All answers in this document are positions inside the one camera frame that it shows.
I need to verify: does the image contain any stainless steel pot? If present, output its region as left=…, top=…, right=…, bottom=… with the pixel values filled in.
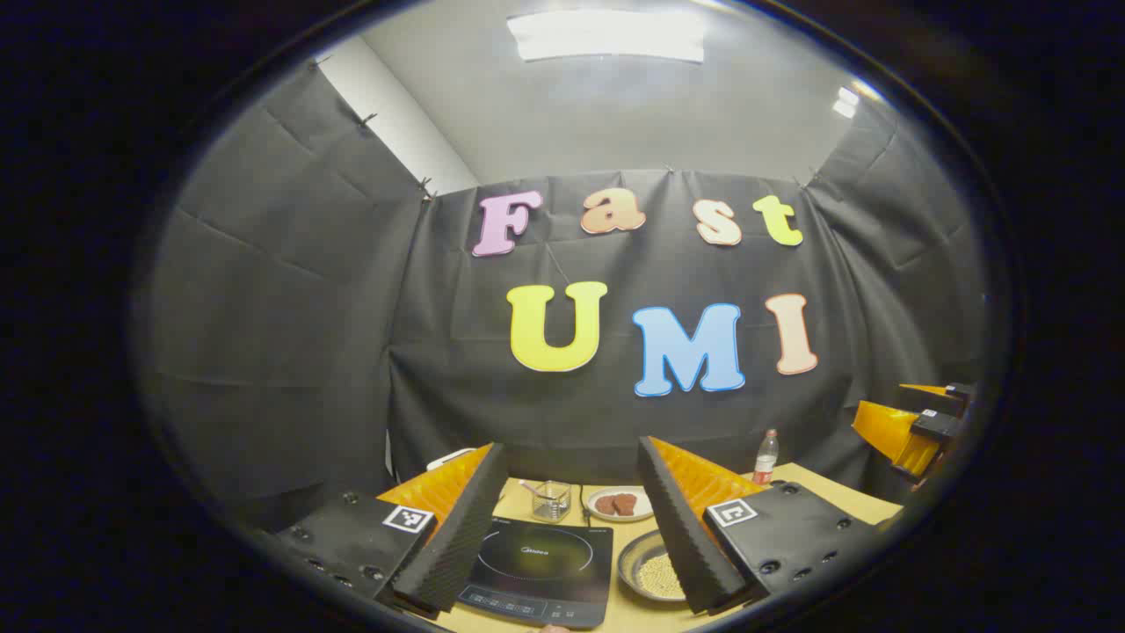
left=617, top=529, right=688, bottom=604

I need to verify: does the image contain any black induction cooktop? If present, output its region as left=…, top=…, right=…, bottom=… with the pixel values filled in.
left=457, top=517, right=614, bottom=629

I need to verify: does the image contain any black backdrop cloth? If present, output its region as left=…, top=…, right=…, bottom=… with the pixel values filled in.
left=141, top=53, right=994, bottom=528

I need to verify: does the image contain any white oval plate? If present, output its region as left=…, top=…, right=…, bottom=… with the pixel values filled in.
left=586, top=486, right=654, bottom=522

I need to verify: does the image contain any clear plastic water bottle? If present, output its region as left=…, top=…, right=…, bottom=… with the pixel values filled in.
left=754, top=429, right=780, bottom=486

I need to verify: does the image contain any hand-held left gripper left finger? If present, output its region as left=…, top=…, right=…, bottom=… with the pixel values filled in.
left=272, top=442, right=511, bottom=618

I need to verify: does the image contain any large ceiling light panel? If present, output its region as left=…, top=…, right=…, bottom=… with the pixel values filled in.
left=507, top=11, right=706, bottom=64

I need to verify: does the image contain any pile of yellow soybeans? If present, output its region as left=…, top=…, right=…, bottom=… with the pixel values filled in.
left=637, top=552, right=686, bottom=597

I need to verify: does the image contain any wire mesh basket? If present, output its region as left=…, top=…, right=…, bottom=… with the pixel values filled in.
left=530, top=480, right=572, bottom=523

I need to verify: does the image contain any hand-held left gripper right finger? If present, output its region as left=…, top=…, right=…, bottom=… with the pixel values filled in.
left=636, top=436, right=882, bottom=616

